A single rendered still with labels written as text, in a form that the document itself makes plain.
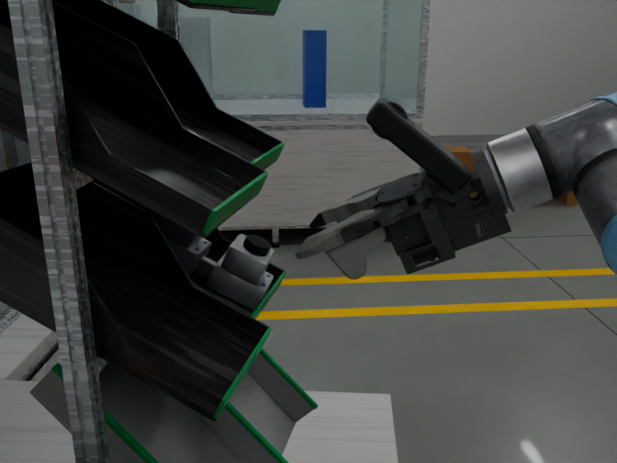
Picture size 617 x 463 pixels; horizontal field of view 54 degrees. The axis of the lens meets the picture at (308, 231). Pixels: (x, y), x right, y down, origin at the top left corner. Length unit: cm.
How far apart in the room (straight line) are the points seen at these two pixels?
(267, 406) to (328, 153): 345
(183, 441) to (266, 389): 20
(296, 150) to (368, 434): 326
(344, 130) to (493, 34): 536
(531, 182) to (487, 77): 870
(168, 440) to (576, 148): 49
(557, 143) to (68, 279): 44
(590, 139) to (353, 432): 65
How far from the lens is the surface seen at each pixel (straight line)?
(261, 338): 63
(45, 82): 46
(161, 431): 67
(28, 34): 46
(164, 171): 53
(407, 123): 60
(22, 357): 139
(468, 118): 928
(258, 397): 83
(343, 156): 422
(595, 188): 58
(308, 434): 105
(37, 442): 113
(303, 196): 425
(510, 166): 60
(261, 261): 66
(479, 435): 256
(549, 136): 61
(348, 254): 62
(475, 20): 919
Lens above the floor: 149
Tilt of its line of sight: 19 degrees down
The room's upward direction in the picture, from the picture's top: straight up
